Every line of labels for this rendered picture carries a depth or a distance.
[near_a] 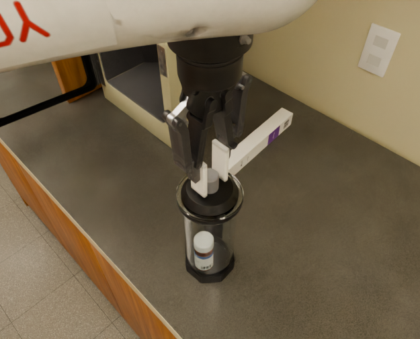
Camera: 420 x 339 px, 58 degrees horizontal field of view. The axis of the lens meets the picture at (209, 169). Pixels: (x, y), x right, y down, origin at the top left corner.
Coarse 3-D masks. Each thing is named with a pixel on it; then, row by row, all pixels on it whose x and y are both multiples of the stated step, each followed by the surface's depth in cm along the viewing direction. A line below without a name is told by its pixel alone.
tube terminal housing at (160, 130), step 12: (168, 48) 76; (168, 60) 78; (168, 72) 80; (108, 84) 106; (168, 84) 82; (180, 84) 85; (108, 96) 110; (120, 96) 104; (168, 96) 85; (120, 108) 109; (132, 108) 103; (168, 108) 88; (144, 120) 101; (156, 120) 96; (156, 132) 100; (168, 132) 95; (168, 144) 98
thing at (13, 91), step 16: (48, 64) 94; (64, 64) 97; (80, 64) 100; (0, 80) 89; (16, 80) 92; (32, 80) 94; (48, 80) 97; (64, 80) 100; (80, 80) 103; (0, 96) 92; (16, 96) 94; (32, 96) 97; (48, 96) 100; (0, 112) 94
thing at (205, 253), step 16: (176, 192) 60; (240, 192) 60; (192, 224) 60; (224, 224) 60; (192, 240) 64; (208, 240) 62; (224, 240) 64; (192, 256) 69; (208, 256) 66; (224, 256) 68; (208, 272) 71
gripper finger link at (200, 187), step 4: (204, 164) 52; (200, 168) 52; (204, 168) 52; (200, 172) 53; (204, 172) 52; (200, 176) 54; (204, 176) 53; (200, 180) 54; (204, 180) 54; (192, 184) 57; (196, 184) 56; (200, 184) 55; (204, 184) 54; (196, 188) 57; (200, 188) 56; (204, 188) 55; (200, 192) 56; (204, 192) 56; (204, 196) 56
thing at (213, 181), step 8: (208, 176) 57; (216, 176) 57; (184, 184) 60; (208, 184) 56; (216, 184) 57; (224, 184) 59; (232, 184) 59; (184, 192) 59; (192, 192) 58; (208, 192) 58; (216, 192) 58; (224, 192) 58; (232, 192) 58; (184, 200) 59; (192, 200) 57; (200, 200) 57; (208, 200) 57; (216, 200) 57; (224, 200) 57; (232, 200) 58; (192, 208) 57; (200, 208) 57; (208, 208) 57; (216, 208) 57; (224, 208) 57
